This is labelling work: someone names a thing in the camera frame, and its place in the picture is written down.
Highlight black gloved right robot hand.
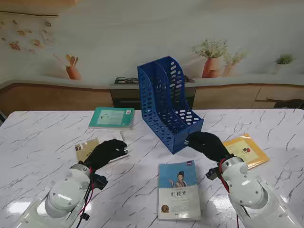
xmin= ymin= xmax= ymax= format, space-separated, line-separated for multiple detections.
xmin=185 ymin=131 xmax=235 ymax=164

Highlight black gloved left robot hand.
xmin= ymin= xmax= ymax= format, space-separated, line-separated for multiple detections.
xmin=83 ymin=139 xmax=129 ymax=173

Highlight yellow cover book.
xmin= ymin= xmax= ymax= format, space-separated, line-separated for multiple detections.
xmin=222 ymin=133 xmax=270 ymax=170

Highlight light blue book with woman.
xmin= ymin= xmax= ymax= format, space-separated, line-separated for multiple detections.
xmin=158 ymin=160 xmax=202 ymax=220

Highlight beige and white cover book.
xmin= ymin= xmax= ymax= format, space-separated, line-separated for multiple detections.
xmin=75 ymin=130 xmax=130 ymax=165

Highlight blue perforated plastic file holder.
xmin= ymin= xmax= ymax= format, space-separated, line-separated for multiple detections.
xmin=137 ymin=56 xmax=204 ymax=155

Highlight teal cover book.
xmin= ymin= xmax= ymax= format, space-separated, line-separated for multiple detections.
xmin=88 ymin=106 xmax=135 ymax=130

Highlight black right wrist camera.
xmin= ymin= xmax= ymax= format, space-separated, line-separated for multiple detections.
xmin=205 ymin=167 xmax=220 ymax=181

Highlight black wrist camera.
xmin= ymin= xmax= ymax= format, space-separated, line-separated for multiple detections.
xmin=205 ymin=167 xmax=220 ymax=181
xmin=91 ymin=173 xmax=109 ymax=190

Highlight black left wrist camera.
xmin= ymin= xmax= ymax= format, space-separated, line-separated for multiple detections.
xmin=91 ymin=173 xmax=109 ymax=190

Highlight red black left arm cables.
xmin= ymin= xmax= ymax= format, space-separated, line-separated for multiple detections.
xmin=76 ymin=166 xmax=95 ymax=228

